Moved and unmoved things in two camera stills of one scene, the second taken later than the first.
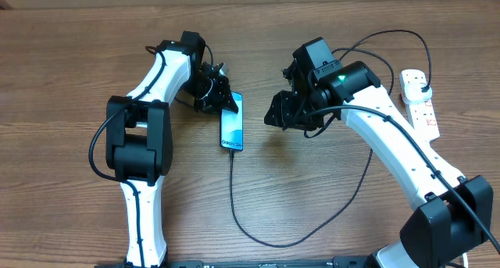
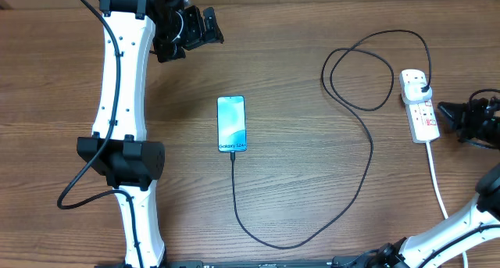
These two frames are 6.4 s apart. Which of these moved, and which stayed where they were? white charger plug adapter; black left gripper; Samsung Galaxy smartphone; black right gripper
Moved: black left gripper; black right gripper
Stayed: Samsung Galaxy smartphone; white charger plug adapter
